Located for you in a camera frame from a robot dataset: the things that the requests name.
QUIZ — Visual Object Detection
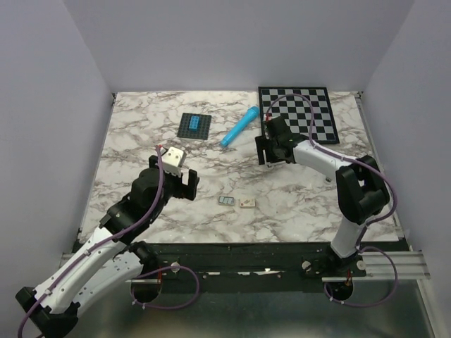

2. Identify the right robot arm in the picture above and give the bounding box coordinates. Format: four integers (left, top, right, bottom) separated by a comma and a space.
255, 117, 390, 276

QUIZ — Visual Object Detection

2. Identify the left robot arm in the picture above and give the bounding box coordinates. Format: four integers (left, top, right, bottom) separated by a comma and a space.
16, 147, 199, 337

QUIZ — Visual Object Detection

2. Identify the aluminium rail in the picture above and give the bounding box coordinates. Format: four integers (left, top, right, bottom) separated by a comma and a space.
51, 245, 429, 289

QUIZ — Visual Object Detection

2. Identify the white staple box sleeve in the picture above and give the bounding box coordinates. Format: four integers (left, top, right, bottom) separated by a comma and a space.
240, 198, 257, 208

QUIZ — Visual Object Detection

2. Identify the blue marker pen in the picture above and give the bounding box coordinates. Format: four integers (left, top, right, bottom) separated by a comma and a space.
220, 106, 259, 147

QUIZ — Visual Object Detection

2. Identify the black white chessboard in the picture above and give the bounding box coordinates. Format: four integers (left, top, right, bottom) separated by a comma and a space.
258, 87, 340, 145

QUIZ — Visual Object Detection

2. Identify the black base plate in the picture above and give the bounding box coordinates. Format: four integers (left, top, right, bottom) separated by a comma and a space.
72, 242, 413, 295

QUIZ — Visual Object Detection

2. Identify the dark grey lego baseplate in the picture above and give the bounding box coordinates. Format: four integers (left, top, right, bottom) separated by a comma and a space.
177, 113, 212, 140

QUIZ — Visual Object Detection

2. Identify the blue lego brick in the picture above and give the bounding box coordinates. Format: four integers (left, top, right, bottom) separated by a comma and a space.
188, 115, 200, 132

